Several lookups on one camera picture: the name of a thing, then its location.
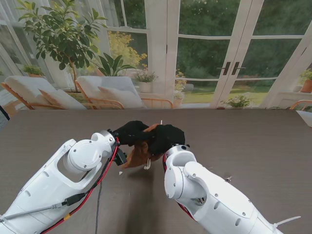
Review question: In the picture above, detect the printed sunroom backdrop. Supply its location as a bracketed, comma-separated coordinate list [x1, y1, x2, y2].
[0, 0, 312, 111]

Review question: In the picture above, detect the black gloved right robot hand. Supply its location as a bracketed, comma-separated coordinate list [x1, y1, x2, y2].
[148, 124, 186, 156]

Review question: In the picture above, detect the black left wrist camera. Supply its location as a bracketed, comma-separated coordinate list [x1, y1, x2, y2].
[114, 148, 128, 167]

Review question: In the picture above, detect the dark object at table edge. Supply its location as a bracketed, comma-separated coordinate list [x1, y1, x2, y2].
[0, 104, 11, 130]

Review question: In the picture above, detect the white paper sheet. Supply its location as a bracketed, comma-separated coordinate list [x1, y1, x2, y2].
[295, 110, 312, 128]

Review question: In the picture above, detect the red left arm cable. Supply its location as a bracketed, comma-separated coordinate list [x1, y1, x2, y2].
[45, 137, 120, 234]

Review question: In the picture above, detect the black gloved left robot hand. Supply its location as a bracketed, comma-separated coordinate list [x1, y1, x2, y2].
[113, 120, 156, 147]

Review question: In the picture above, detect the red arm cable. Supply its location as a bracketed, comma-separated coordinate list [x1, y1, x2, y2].
[162, 152, 196, 220]
[45, 137, 120, 234]

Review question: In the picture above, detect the brown drawstring bag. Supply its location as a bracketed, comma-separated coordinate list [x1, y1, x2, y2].
[121, 123, 162, 171]

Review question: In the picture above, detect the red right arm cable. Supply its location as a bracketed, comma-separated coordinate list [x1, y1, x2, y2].
[162, 152, 196, 220]

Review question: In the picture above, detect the light grey plug cable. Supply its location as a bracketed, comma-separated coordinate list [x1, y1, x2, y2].
[0, 192, 86, 220]

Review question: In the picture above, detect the dark braided hanging cable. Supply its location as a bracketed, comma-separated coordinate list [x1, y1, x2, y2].
[95, 182, 103, 234]

